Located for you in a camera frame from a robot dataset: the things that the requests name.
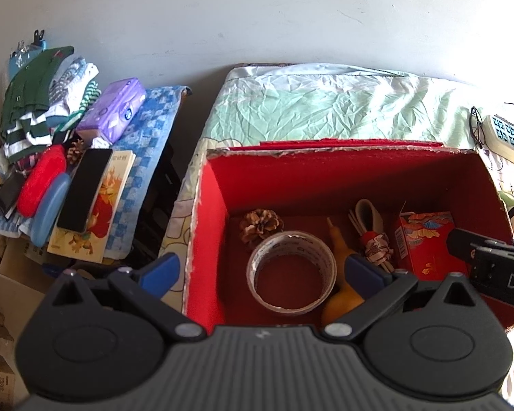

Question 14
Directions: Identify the blue glasses case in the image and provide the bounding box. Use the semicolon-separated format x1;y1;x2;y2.
30;174;71;248

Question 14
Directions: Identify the pile of folded clothes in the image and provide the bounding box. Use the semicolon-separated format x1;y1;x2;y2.
0;45;101;165

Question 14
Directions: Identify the red fuzzy pouch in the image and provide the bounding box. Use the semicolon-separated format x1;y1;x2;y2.
17;145;68;217

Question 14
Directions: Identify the black cable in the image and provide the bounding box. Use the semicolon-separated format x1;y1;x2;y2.
469;102;514;155

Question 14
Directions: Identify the small pine cone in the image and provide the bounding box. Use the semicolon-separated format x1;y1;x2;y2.
65;138;86;165

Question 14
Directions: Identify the small red printed box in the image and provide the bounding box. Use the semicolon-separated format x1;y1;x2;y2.
394;211;472;281

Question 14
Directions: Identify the yellow picture book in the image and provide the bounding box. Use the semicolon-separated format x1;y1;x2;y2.
47;150;137;265

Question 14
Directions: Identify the black wallet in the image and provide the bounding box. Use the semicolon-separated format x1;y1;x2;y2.
0;171;26;219

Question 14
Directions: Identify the white power strip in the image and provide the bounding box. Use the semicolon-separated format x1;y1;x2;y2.
483;113;514;165

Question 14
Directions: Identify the pale printed bedsheet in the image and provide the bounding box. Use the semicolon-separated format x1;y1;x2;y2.
158;63;514;403

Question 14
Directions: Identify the black smartphone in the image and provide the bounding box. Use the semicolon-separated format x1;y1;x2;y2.
57;148;113;234

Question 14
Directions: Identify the blue checked cloth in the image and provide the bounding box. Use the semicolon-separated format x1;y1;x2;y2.
0;85;193;262

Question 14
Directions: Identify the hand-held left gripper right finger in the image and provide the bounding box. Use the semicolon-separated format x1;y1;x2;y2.
321;253;476;343

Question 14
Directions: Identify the cardboard box with white label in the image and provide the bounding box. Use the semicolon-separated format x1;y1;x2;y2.
0;223;52;304

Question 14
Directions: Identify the purple tissue pack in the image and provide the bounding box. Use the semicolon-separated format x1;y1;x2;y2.
76;78;147;144

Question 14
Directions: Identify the orange-brown dried gourd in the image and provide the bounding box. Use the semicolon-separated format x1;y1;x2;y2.
321;216;367;328

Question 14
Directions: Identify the clear tape roll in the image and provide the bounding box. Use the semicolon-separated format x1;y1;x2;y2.
246;231;337;315

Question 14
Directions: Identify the red cardboard box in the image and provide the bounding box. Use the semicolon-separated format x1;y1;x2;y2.
182;138;514;335

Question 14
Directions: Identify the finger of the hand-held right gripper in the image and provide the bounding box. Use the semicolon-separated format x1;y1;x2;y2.
446;228;498;272

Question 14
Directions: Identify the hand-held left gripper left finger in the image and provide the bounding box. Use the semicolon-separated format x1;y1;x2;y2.
51;252;208;343

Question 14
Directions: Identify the large brown pine cone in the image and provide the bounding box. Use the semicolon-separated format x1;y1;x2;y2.
239;208;284;251

